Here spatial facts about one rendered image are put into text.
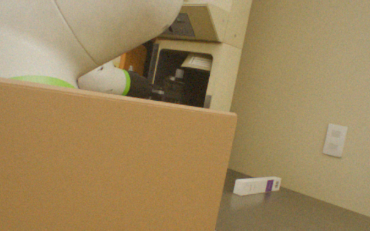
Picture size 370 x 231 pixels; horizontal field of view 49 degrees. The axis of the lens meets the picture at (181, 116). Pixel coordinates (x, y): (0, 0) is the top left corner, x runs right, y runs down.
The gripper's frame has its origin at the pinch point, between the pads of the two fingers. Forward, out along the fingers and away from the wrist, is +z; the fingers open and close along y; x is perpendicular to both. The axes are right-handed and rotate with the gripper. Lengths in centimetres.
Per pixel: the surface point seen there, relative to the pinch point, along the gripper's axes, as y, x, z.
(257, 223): -49, 27, -15
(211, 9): -16.2, -28.1, -9.6
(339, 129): -46, 0, 41
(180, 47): 1.7, -16.6, 0.3
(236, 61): -17.2, -15.4, 8.4
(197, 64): -5.7, -11.9, 2.1
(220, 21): -16.5, -25.7, -4.4
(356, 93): -49, -14, 41
